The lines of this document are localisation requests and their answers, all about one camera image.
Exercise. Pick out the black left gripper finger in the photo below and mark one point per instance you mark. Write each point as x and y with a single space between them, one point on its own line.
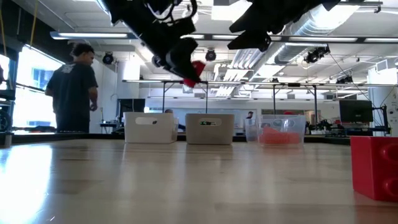
191 49
182 63

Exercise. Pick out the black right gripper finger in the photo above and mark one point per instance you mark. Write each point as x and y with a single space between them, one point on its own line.
258 20
253 40

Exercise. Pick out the red building block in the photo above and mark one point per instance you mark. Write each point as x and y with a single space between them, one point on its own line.
199 68
374 168

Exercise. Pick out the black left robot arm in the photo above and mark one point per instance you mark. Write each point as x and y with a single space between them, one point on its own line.
118 7

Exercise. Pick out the long ceiling light strip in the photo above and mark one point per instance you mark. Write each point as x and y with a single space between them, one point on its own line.
311 39
93 35
200 36
381 40
219 37

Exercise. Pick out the black computer monitor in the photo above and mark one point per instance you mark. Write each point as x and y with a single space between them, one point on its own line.
132 105
356 110

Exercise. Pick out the white plastic bin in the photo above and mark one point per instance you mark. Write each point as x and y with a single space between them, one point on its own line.
149 130

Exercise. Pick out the gray plastic bin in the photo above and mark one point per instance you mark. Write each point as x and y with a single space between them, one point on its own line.
210 133

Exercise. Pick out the clear plastic bin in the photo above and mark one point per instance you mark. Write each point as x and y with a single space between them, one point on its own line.
298 123

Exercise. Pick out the black metal stand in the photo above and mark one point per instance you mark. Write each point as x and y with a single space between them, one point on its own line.
385 118

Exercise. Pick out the black background machine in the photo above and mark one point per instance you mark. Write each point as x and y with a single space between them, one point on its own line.
4 119

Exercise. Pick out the black ceiling camera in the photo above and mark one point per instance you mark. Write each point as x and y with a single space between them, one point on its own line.
343 79
211 55
108 58

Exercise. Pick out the silver ribbed ventilation duct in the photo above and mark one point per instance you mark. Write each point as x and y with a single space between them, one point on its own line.
314 25

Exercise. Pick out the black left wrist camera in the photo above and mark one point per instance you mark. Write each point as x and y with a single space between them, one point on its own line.
183 26

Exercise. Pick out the black metal gantry frame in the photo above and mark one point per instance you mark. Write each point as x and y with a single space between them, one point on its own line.
163 93
315 102

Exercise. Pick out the black ceiling camera rig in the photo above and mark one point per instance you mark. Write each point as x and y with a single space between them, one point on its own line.
315 54

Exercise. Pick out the black metal table frame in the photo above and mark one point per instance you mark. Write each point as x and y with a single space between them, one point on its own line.
109 137

